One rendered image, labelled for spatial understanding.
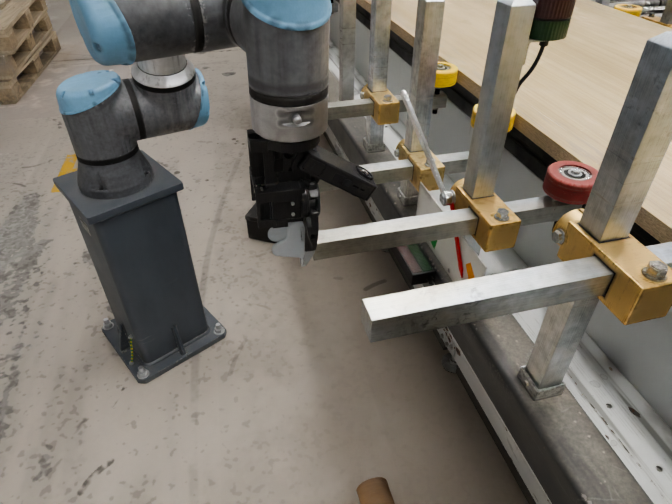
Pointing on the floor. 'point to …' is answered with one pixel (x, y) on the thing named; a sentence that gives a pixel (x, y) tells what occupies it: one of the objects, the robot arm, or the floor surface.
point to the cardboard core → (375, 492)
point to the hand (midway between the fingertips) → (308, 257)
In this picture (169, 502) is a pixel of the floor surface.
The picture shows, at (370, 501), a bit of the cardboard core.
